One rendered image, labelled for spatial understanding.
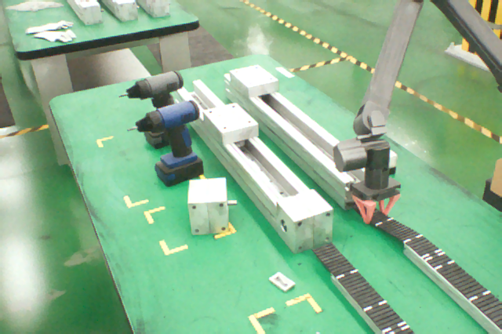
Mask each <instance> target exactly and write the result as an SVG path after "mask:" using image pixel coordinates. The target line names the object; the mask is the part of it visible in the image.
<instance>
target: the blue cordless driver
mask: <svg viewBox="0 0 502 334"><path fill-rule="evenodd" d="M199 117H200V110H199V106H198V104H197V103H196V102H195V101H194V100H185V101H182V102H179V103H175V104H172V105H169V106H166V107H162V108H159V109H157V110H156V111H151V112H148V113H146V114H145V117H144V118H142V119H140V120H138V121H136V126H135V127H132V128H129V129H127V131H131V130H134V129H137V130H138V132H140V133H145V132H151V133H153V134H154V133H159V132H161V131H164V137H165V139H166V140H167V141H169V145H170V147H171V151H172V153H169V154H165V155H163V156H161V161H158V162H156V163H155V171H156V173H157V176H158V178H159V179H160V180H161V181H163V182H164V184H165V185H166V186H167V187H170V186H172V185H175V184H177V183H181V182H184V181H187V180H190V179H193V178H195V177H198V176H201V175H203V174H204V165H203V160H202V159H201V158H200V157H198V155H197V154H196V153H195V152H194V151H193V150H192V148H191V145H192V141H191V137H190V134H189V131H188V128H187V126H186V125H185V124H187V123H189V122H193V121H194V120H199Z"/></svg>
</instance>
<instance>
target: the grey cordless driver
mask: <svg viewBox="0 0 502 334"><path fill-rule="evenodd" d="M183 86H184V80H183V77H182V75H181V73H180V72H178V71H174V72H172V71H171V72H168V73H165V74H160V75H157V76H154V77H151V78H145V79H144V80H143V79H142V80H139V81H136V83H135V85H133V86H131V87H129V88H128V89H127V90H126V91H125V92H126V93H125V94H122V95H120V96H119V98H121V97H123V96H127V97H128V98H129V99H140V100H146V99H149V98H150V99H151V102H152V104H153V107H156V109H159V108H162V107H166V106H169V105H172V104H175V101H174V99H173V95H172V94H169V93H172V92H175V91H177V90H179V89H182V88H183ZM144 136H145V140H146V141H147V142H148V143H149V144H150V145H151V146H152V147H153V148H154V149H158V148H160V147H164V146H166V145H169V141H167V140H166V139H165V137H164V131H161V132H159V133H154V134H153V133H151V132H145V133H144Z"/></svg>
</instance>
